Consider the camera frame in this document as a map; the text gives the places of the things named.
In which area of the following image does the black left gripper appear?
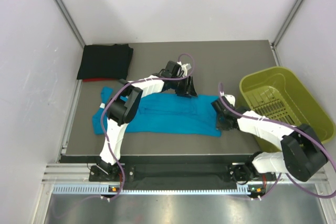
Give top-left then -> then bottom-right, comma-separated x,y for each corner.
170,74 -> 197,98

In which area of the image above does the blue t-shirt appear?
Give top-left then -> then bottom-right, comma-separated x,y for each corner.
91,86 -> 223,138

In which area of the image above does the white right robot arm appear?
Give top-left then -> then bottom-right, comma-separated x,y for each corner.
212,95 -> 328,182

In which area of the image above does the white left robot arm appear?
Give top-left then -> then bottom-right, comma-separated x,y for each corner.
97,61 -> 197,180

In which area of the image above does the green plastic laundry basket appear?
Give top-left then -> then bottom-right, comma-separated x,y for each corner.
237,67 -> 335,144

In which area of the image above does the folded black t-shirt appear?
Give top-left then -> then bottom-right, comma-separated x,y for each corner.
77,44 -> 133,80

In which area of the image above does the folded red t-shirt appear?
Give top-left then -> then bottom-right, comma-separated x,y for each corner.
82,78 -> 116,82

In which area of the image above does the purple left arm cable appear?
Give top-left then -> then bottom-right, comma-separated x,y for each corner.
100,54 -> 195,200

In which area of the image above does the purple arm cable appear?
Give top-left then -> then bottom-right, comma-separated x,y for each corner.
100,54 -> 195,200
218,82 -> 336,200

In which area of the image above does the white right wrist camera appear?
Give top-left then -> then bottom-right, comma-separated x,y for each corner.
219,91 -> 236,109

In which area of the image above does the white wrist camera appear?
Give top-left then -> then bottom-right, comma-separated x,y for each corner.
219,91 -> 236,109
177,61 -> 192,78

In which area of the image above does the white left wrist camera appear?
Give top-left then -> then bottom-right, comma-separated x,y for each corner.
177,61 -> 192,78

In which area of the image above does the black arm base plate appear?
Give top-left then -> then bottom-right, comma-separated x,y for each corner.
89,154 -> 276,190

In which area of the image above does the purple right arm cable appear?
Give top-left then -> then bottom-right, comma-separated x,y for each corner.
218,82 -> 336,200

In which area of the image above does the aluminium front frame rail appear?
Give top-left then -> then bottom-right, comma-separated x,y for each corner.
41,162 -> 329,195

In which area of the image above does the left aluminium corner post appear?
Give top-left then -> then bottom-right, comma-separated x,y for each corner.
54,0 -> 85,48

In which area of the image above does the aluminium corner post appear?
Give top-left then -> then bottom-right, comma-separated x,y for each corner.
54,0 -> 85,48
271,0 -> 322,47

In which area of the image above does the right aluminium corner post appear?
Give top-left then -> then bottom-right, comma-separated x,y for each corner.
271,0 -> 322,47

